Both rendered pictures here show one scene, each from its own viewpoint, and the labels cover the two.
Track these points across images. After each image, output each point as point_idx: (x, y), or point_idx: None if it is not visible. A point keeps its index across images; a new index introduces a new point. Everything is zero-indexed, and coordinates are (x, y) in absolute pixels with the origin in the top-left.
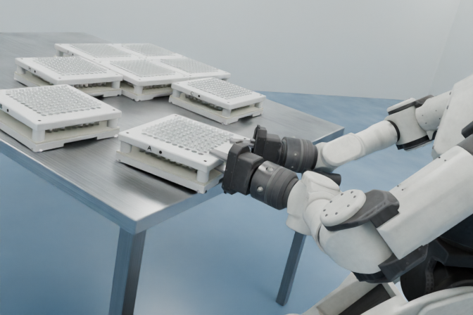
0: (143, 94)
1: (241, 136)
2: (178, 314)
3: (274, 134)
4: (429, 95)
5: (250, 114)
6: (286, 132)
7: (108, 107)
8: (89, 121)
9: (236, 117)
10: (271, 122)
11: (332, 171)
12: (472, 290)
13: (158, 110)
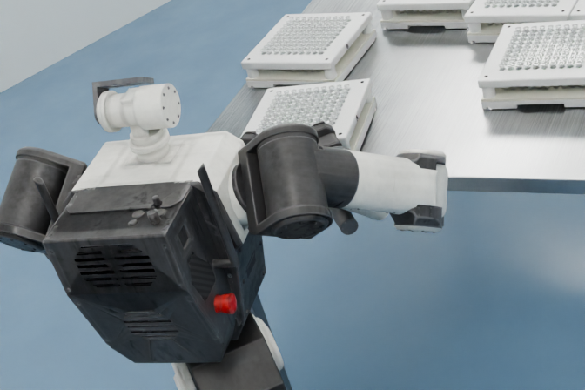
0: (477, 34)
1: (344, 130)
2: (554, 375)
3: (332, 139)
4: (412, 153)
5: (554, 102)
6: (540, 150)
7: (330, 54)
8: (292, 67)
9: (510, 102)
10: (569, 126)
11: (357, 212)
12: (178, 366)
13: (462, 63)
